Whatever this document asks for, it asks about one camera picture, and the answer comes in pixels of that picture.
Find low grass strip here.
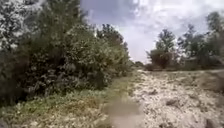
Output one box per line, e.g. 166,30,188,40
0,71,143,128

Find row of trees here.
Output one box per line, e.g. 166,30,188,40
133,11,224,72

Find dense trees and bushes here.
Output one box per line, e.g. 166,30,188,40
0,0,133,107

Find pale gravel dirt path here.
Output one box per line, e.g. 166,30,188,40
105,68,224,128

